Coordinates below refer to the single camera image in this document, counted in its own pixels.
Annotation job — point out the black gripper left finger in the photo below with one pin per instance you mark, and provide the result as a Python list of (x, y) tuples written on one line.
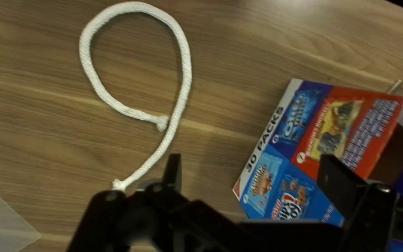
[(163, 224)]

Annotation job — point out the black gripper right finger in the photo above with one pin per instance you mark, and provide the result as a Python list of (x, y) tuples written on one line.
[(363, 215)]

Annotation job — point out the blue snack cardboard box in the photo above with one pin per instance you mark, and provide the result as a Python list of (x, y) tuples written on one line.
[(303, 140)]

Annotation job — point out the clear plastic sheet patch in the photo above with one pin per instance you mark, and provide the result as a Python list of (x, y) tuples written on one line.
[(0, 224)]

